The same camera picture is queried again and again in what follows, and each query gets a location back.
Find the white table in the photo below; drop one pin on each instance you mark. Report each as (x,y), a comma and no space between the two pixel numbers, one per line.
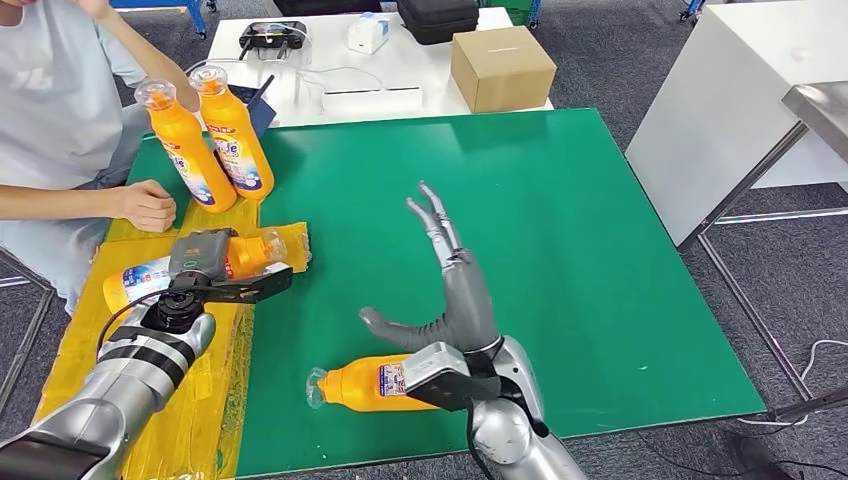
(417,66)

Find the black bag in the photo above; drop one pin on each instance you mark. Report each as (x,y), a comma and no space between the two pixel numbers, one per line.
(328,5)

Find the yellow tape patch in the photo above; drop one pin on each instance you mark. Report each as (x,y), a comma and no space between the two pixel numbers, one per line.
(199,411)

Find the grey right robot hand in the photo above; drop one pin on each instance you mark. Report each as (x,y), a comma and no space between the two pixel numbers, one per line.
(467,305)

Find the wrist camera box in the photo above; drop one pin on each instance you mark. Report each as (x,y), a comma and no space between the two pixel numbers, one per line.
(440,378)
(255,288)

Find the person's right forearm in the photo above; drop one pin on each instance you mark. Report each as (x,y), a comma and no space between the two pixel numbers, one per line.
(60,202)

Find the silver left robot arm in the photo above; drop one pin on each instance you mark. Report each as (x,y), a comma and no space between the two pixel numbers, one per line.
(126,384)

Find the green table mat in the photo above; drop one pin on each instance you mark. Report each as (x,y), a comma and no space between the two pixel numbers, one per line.
(530,199)

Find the small white tissue box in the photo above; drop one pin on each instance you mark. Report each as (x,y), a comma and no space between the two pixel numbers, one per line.
(368,33)

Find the grey metal table frame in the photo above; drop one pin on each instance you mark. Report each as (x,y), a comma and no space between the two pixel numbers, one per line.
(762,173)

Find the dark blue tablet case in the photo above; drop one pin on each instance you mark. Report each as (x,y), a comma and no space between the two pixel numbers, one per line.
(265,116)

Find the white cabinet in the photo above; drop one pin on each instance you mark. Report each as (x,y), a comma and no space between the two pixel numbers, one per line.
(715,109)

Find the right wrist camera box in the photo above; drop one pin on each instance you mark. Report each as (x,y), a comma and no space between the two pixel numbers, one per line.
(440,378)

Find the orange detergent bottle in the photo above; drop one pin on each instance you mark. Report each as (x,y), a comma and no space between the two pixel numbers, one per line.
(255,255)
(185,149)
(232,129)
(351,391)

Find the steel table top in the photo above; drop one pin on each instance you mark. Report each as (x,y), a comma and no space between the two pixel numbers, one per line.
(825,111)

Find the person's left forearm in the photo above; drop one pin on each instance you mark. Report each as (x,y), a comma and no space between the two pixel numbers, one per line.
(156,63)

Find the black hard carrying case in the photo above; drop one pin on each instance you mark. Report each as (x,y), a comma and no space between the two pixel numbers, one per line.
(437,18)

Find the blue metal cart frame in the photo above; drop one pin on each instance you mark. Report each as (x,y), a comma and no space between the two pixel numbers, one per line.
(197,13)
(535,10)

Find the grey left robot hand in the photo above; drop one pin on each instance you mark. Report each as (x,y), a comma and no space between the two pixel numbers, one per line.
(199,255)

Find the grey metal chair frame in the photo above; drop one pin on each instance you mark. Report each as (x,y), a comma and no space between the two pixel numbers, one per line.
(33,341)

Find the person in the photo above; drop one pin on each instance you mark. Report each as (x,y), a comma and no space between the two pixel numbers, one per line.
(53,99)

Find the person's right hand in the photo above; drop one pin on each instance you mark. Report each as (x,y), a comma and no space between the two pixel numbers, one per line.
(149,205)

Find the green plastic crate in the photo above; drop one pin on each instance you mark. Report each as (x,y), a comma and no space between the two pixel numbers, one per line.
(505,5)

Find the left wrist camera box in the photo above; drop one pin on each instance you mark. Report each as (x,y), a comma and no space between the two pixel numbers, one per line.
(255,288)

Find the brown cardboard box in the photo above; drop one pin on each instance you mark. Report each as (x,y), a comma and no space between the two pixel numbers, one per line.
(502,73)

